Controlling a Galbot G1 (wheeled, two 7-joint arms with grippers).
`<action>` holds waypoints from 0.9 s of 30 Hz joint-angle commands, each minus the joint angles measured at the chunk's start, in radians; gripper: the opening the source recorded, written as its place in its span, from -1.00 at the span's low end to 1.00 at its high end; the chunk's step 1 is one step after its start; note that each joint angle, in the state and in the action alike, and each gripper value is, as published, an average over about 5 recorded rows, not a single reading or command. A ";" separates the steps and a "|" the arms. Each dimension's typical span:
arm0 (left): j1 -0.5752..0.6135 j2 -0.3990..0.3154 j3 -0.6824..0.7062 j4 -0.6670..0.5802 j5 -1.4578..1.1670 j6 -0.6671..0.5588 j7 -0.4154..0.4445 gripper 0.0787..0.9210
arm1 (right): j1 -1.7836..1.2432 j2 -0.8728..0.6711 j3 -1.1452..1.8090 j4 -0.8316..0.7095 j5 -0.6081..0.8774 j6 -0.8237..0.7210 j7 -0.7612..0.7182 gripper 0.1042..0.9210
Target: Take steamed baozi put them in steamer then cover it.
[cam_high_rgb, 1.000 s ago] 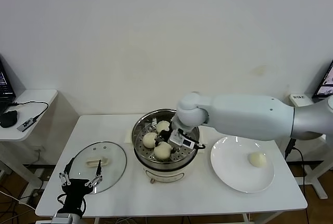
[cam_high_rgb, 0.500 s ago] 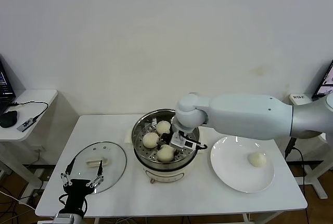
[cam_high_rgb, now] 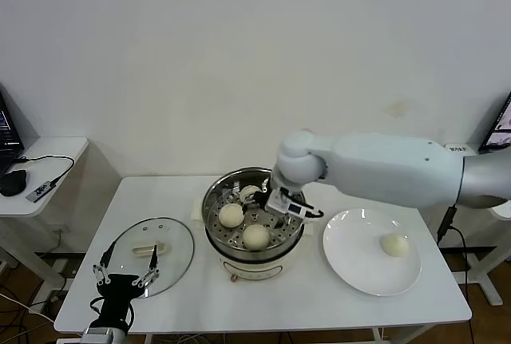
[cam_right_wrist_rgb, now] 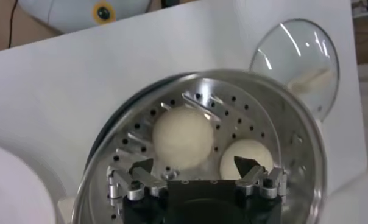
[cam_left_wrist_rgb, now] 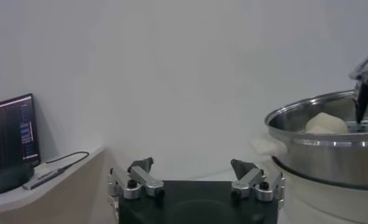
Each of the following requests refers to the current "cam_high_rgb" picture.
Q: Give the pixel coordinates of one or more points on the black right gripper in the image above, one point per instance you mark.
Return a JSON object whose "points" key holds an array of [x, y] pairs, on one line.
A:
{"points": [[263, 201]]}

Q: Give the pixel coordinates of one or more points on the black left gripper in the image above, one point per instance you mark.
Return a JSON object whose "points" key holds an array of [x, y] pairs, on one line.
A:
{"points": [[117, 290]]}

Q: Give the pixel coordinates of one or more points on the white steamed baozi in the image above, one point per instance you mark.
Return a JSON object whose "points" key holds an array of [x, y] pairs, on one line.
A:
{"points": [[394, 245], [256, 237], [251, 189], [231, 215]]}

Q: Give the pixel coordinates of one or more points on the black computer mouse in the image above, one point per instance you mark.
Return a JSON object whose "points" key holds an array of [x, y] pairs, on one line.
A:
{"points": [[14, 182]]}

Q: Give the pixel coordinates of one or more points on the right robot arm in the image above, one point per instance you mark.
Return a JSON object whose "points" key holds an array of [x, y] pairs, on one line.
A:
{"points": [[379, 168]]}

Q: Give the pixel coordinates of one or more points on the stainless steel steamer basket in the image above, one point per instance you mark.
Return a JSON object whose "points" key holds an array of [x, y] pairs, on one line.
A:
{"points": [[223, 236]]}

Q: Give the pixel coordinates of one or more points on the cream electric cooker base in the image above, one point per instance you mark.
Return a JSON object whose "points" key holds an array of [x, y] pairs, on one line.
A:
{"points": [[255, 268]]}

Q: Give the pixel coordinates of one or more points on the white round plate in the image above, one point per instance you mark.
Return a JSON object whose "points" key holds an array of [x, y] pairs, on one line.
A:
{"points": [[351, 248]]}

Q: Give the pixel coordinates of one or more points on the grey USB hub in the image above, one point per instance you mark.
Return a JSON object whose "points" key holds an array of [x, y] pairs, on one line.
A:
{"points": [[40, 191]]}

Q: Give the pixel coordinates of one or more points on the white side table with mouse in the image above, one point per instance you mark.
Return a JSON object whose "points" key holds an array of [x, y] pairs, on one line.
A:
{"points": [[60, 152]]}

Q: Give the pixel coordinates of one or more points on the black laptop with dark screen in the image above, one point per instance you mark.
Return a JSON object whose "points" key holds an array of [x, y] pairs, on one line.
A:
{"points": [[8, 128]]}

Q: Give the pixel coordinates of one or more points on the white label with black text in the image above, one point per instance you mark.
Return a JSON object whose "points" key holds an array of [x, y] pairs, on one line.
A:
{"points": [[458, 149]]}

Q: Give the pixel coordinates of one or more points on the grey laptop with light screen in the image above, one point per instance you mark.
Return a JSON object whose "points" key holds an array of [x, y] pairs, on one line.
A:
{"points": [[499, 132]]}

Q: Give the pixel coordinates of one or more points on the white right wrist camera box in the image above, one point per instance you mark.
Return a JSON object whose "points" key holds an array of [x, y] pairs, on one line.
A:
{"points": [[285, 204]]}

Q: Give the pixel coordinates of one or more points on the white wall socket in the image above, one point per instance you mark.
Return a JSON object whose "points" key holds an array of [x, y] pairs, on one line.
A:
{"points": [[60, 229]]}

